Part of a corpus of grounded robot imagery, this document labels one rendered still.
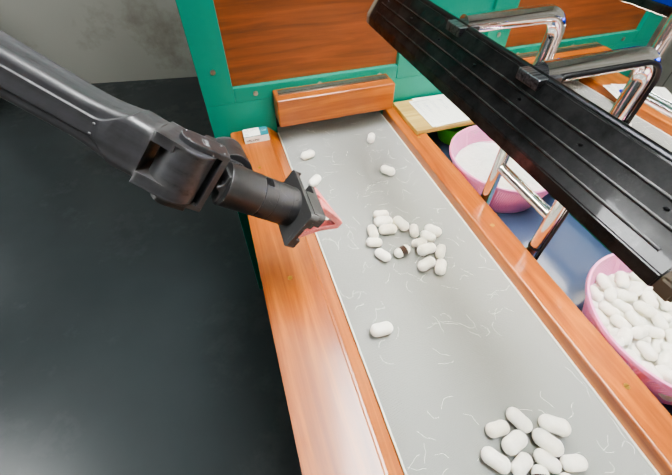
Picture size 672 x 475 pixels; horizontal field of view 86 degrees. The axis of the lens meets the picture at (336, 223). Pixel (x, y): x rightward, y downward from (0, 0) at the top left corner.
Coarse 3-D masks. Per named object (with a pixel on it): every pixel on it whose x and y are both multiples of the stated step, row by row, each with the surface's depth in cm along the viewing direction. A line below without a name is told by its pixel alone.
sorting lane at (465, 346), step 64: (320, 128) 97; (384, 128) 97; (320, 192) 80; (384, 192) 80; (448, 256) 68; (384, 320) 59; (448, 320) 59; (512, 320) 59; (384, 384) 52; (448, 384) 52; (512, 384) 52; (576, 384) 52; (448, 448) 46; (576, 448) 46
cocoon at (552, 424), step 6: (546, 414) 48; (540, 420) 47; (546, 420) 47; (552, 420) 47; (558, 420) 47; (564, 420) 47; (540, 426) 47; (546, 426) 47; (552, 426) 46; (558, 426) 46; (564, 426) 46; (570, 426) 46; (552, 432) 47; (558, 432) 46; (564, 432) 46; (570, 432) 46
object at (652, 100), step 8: (664, 24) 59; (664, 32) 59; (656, 40) 60; (664, 40) 59; (656, 48) 60; (664, 48) 60; (648, 96) 63; (656, 96) 63; (648, 104) 64; (656, 104) 62; (664, 104) 61; (664, 112) 62
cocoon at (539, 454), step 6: (534, 450) 46; (540, 450) 45; (534, 456) 45; (540, 456) 44; (546, 456) 44; (552, 456) 44; (540, 462) 44; (546, 462) 44; (552, 462) 44; (558, 462) 44; (546, 468) 44; (552, 468) 44; (558, 468) 44
